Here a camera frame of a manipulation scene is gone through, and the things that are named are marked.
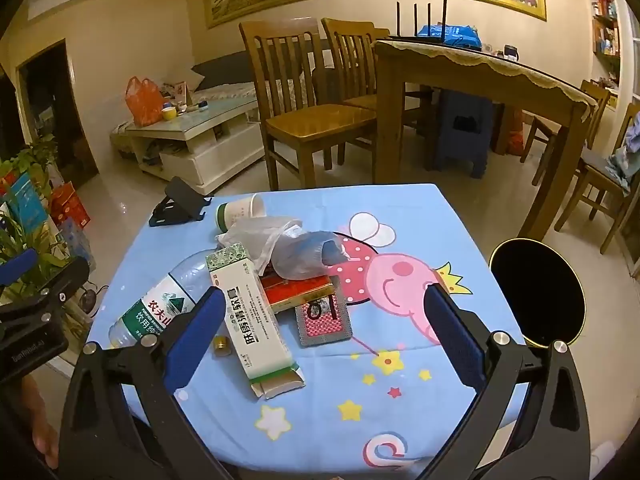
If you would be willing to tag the white coffee table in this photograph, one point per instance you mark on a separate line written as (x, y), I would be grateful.
(205, 148)

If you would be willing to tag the red gift box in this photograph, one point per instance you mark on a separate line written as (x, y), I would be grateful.
(65, 204)

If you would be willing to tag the dark sofa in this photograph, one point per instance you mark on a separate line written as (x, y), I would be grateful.
(237, 67)

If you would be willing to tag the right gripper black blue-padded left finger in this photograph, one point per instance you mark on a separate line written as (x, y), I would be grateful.
(121, 419)

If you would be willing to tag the clear plastic water bottle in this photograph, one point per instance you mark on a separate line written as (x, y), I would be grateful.
(177, 293)

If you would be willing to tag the wooden chair near left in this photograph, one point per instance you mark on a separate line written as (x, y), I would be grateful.
(297, 118)

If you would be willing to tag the clear plastic bag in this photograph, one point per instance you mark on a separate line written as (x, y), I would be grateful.
(282, 242)

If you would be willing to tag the blue plastic stool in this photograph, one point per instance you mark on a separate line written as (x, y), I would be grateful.
(464, 130)

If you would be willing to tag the wooden chair with cushion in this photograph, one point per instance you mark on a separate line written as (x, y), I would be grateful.
(595, 188)

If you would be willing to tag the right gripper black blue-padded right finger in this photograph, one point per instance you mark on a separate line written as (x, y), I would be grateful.
(550, 439)

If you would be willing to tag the lace table cover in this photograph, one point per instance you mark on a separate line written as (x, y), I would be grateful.
(501, 66)

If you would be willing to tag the black gold-rimmed trash bin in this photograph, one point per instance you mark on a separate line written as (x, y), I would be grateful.
(542, 290)

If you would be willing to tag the orange plastic bag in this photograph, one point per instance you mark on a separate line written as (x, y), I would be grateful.
(144, 101)

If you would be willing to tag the red gold cigarette box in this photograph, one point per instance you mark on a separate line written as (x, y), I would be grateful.
(285, 294)

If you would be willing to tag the wooden dining table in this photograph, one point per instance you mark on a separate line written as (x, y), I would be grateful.
(395, 69)

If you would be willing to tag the blue floral clothes on chair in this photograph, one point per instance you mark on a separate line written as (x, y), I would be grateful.
(623, 164)

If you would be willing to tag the green white medicine box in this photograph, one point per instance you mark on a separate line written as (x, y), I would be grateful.
(252, 325)

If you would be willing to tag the yellow cup on table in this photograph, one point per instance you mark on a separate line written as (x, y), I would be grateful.
(169, 112)

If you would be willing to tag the black phone stand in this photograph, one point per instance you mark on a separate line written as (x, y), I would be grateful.
(181, 204)

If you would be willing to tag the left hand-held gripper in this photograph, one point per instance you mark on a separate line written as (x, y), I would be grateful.
(32, 328)

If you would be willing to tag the red checkered card pack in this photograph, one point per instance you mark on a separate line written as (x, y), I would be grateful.
(324, 320)

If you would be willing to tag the wooden chair behind table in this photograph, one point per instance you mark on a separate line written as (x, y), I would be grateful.
(351, 44)

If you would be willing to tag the blue plastic bag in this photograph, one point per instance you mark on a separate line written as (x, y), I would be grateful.
(465, 37)

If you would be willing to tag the wall bookshelf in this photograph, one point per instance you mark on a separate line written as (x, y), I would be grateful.
(605, 44)

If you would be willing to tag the small gold bottle cap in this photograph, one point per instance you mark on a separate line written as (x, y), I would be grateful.
(222, 346)

